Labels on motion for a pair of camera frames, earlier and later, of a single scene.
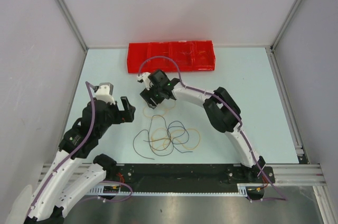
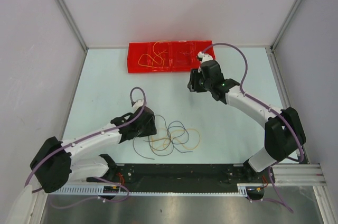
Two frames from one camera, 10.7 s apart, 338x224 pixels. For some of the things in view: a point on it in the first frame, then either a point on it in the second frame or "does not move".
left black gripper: [126, 115] -> [150, 130]
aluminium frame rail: [282, 174] does not move
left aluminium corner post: [65, 9] does not move
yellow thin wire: [143, 111] -> [152, 65]
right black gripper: [147, 95] -> [193, 85]
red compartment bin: [189, 55] does not move
